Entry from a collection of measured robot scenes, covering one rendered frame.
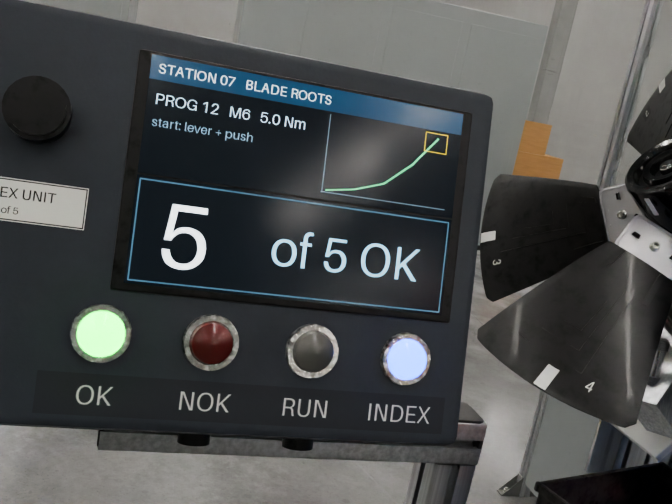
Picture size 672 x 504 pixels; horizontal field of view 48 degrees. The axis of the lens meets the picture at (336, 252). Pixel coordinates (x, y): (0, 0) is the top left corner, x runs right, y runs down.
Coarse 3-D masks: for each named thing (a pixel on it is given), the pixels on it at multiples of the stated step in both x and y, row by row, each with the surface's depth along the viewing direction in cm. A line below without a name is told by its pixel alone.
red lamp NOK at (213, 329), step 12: (192, 324) 35; (204, 324) 35; (216, 324) 35; (228, 324) 36; (192, 336) 35; (204, 336) 35; (216, 336) 35; (228, 336) 35; (192, 348) 35; (204, 348) 35; (216, 348) 35; (228, 348) 35; (192, 360) 35; (204, 360) 35; (216, 360) 35; (228, 360) 36
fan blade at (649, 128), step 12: (660, 96) 128; (660, 108) 125; (636, 120) 135; (648, 120) 130; (660, 120) 123; (636, 132) 133; (648, 132) 128; (660, 132) 122; (636, 144) 132; (648, 144) 127
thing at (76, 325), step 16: (96, 304) 34; (80, 320) 34; (96, 320) 34; (112, 320) 34; (128, 320) 35; (80, 336) 33; (96, 336) 33; (112, 336) 34; (128, 336) 34; (80, 352) 34; (96, 352) 34; (112, 352) 34
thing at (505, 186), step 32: (512, 192) 127; (544, 192) 121; (576, 192) 116; (512, 224) 125; (544, 224) 120; (576, 224) 116; (480, 256) 129; (512, 256) 124; (544, 256) 120; (576, 256) 116; (512, 288) 123
